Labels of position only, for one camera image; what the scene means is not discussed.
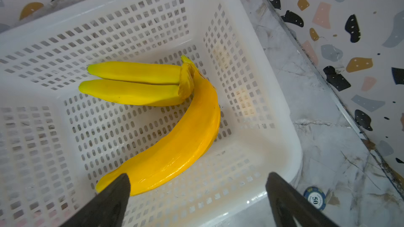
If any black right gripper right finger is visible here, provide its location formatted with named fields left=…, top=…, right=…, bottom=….
left=266, top=172, right=337, bottom=227

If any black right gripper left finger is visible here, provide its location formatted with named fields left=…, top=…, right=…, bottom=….
left=62, top=173, right=130, bottom=227

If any yellow banana bunch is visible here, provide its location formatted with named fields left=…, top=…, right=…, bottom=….
left=95, top=71, right=221, bottom=196
left=78, top=56, right=197, bottom=107

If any white perforated plastic basket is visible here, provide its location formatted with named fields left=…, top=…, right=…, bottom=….
left=1, top=0, right=302, bottom=227

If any small round ring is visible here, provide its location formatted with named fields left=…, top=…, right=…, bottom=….
left=303, top=186, right=327, bottom=212

